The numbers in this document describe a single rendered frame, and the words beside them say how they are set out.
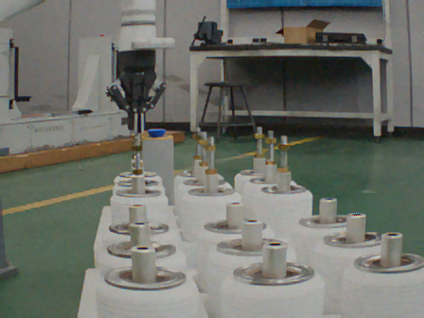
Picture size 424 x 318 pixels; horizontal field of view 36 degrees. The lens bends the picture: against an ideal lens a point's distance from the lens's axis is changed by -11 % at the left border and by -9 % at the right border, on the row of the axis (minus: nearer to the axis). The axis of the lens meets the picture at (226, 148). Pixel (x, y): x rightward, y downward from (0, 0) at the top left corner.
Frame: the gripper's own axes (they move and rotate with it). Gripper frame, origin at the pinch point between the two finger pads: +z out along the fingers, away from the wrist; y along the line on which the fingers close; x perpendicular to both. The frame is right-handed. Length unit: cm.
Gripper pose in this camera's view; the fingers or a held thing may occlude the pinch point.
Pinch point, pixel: (136, 123)
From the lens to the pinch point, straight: 138.5
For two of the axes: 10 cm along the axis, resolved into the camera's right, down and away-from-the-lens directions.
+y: -8.0, 0.6, -5.9
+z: 0.1, 10.0, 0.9
